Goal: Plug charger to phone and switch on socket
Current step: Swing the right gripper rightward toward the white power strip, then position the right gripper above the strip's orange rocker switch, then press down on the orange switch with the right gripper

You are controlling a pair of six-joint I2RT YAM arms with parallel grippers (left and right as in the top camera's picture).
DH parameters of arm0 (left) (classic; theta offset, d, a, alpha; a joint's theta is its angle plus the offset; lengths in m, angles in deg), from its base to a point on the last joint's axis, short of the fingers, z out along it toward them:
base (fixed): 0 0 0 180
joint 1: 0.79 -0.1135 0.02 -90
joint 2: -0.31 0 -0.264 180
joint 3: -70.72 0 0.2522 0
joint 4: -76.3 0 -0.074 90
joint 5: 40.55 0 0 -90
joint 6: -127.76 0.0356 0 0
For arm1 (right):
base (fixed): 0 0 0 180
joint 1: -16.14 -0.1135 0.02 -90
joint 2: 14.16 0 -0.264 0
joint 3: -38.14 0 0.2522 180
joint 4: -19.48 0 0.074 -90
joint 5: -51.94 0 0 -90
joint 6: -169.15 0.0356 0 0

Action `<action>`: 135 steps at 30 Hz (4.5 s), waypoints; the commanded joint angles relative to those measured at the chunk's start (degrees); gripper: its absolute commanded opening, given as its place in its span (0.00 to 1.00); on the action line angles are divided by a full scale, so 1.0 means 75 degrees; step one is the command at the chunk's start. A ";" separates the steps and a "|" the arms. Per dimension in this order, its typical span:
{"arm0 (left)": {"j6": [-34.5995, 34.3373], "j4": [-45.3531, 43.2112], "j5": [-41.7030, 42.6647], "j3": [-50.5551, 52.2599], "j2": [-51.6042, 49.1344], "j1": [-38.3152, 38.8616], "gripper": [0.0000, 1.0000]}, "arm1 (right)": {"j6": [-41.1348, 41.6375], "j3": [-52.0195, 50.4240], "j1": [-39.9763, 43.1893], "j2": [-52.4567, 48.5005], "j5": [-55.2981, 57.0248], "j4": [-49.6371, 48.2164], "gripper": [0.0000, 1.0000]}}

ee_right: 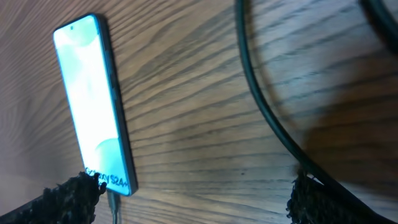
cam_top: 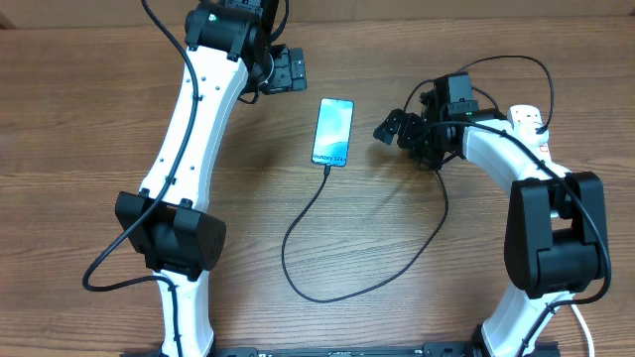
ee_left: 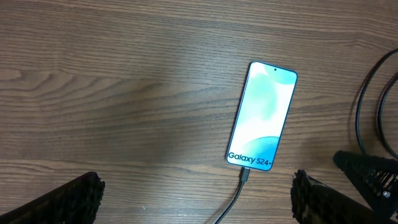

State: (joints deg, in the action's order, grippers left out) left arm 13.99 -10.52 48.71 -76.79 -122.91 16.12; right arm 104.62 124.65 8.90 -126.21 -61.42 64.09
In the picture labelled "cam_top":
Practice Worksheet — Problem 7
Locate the blue Galaxy smartphone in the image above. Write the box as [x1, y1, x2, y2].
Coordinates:
[312, 97, 354, 167]

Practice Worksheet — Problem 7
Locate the black charger cable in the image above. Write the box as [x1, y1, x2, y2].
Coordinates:
[280, 55, 556, 304]

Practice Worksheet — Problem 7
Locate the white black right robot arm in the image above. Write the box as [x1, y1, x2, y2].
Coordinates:
[373, 72, 611, 356]

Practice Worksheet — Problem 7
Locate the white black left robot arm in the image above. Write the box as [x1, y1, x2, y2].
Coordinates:
[115, 0, 307, 356]

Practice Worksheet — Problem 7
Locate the white charger plug adapter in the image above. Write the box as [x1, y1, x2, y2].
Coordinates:
[514, 121, 549, 147]

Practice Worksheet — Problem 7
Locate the white power strip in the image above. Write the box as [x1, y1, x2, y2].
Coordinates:
[507, 104, 552, 162]

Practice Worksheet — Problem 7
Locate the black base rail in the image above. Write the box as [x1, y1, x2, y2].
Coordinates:
[118, 340, 562, 357]

